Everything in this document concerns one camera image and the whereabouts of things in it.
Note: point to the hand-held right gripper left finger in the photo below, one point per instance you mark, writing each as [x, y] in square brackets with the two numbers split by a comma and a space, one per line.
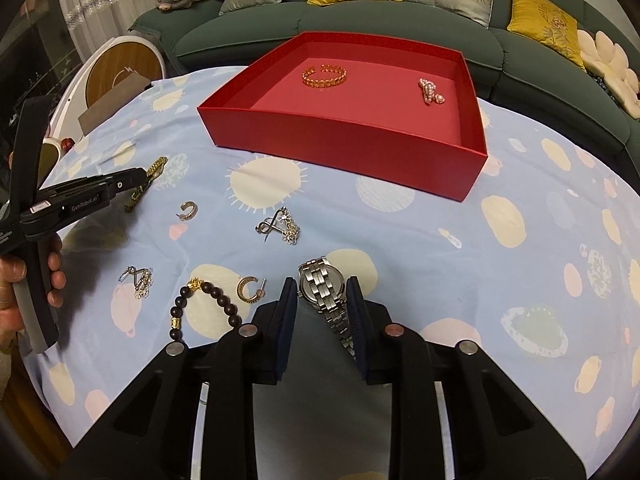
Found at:
[287, 320]

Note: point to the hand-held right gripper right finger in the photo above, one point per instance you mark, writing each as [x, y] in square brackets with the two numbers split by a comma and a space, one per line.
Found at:
[356, 325]

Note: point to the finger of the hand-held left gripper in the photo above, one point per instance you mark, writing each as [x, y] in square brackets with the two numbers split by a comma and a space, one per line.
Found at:
[127, 180]

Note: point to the gold hoop earring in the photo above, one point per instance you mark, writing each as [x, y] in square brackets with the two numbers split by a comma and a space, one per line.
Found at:
[244, 292]
[189, 214]

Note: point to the silver metal wristwatch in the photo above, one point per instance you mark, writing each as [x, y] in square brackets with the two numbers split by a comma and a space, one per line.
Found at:
[320, 280]

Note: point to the silver infinity flower pendant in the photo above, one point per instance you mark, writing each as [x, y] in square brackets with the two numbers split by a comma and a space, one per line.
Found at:
[142, 282]

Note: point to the red shallow box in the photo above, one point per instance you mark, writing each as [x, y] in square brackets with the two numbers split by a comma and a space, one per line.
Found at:
[350, 145]

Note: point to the pearl brooch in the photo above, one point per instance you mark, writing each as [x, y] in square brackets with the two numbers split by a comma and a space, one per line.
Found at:
[429, 91]

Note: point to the person's left hand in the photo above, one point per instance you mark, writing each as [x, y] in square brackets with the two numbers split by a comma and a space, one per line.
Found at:
[7, 295]

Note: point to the red knob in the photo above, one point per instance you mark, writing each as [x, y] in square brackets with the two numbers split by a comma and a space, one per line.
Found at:
[66, 145]

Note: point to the brown cardboard sheet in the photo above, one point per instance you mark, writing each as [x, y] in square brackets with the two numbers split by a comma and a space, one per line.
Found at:
[105, 110]

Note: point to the white round wood-faced appliance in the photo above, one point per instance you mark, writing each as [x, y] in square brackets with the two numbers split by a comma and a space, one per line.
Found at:
[117, 60]

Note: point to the white sheer curtain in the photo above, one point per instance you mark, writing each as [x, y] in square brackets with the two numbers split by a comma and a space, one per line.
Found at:
[100, 0]

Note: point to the dark green sofa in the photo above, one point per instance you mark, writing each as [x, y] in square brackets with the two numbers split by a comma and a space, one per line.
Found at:
[525, 80]

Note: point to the white flower cushion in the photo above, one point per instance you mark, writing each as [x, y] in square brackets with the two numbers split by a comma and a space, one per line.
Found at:
[612, 67]

